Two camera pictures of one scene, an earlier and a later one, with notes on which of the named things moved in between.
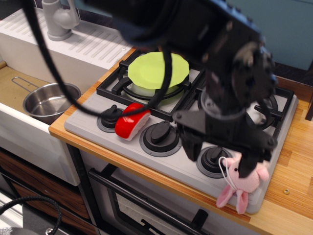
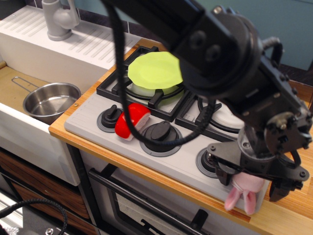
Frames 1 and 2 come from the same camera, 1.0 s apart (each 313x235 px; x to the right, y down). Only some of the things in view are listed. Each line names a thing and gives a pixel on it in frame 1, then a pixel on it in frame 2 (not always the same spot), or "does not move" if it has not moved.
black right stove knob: [208, 162] does not move
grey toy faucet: [59, 21] does not move
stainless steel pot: [47, 102] does not move
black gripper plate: [233, 128] -> [229, 152]
